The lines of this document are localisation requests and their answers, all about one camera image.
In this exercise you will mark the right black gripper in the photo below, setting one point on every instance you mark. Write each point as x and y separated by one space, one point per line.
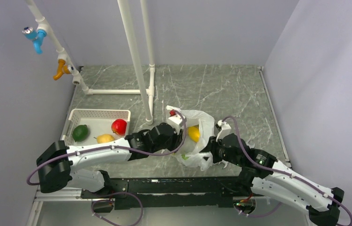
211 148

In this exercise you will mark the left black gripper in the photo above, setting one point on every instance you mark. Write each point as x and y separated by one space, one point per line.
178 141

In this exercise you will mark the white plastic bag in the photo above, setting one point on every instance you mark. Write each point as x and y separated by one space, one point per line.
200 127

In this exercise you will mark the red fake fruit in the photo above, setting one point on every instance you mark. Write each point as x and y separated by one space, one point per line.
119 127

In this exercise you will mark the yellow fake pear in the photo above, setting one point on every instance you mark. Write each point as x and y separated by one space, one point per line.
105 138

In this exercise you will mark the green fake fruit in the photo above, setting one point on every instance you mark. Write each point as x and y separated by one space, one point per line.
80 133

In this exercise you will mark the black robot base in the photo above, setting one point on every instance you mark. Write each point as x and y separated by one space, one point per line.
171 192

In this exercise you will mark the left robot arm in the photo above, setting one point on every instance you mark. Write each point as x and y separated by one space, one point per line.
63 166

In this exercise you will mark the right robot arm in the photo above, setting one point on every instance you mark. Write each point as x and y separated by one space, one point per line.
263 174

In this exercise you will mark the yellow fake fruit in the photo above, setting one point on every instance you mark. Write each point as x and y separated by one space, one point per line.
194 133

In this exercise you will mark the silver wrench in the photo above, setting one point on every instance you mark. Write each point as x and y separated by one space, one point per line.
226 163

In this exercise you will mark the white plastic basket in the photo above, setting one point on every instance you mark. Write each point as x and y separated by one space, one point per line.
98 121

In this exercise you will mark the orange valve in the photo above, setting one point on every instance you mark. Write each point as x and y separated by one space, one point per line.
63 68

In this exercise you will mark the blue valve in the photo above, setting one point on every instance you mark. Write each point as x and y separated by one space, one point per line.
36 37

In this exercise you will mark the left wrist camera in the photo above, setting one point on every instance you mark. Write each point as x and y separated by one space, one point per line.
175 120

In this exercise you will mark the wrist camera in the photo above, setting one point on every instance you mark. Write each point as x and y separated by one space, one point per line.
224 129
175 120

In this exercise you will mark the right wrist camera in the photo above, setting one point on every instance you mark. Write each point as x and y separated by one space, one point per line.
224 129

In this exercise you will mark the white PVC pipe frame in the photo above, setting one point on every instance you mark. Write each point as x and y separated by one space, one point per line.
146 93

